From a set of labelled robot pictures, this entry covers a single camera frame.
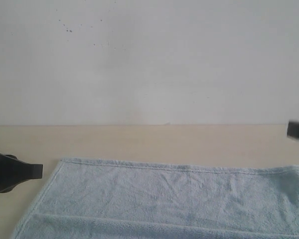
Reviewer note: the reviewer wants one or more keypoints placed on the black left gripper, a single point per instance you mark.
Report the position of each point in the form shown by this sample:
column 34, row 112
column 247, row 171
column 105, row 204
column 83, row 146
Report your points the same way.
column 25, row 172

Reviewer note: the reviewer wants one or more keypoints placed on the light blue fleece towel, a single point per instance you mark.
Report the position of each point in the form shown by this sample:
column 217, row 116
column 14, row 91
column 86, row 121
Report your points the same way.
column 109, row 199

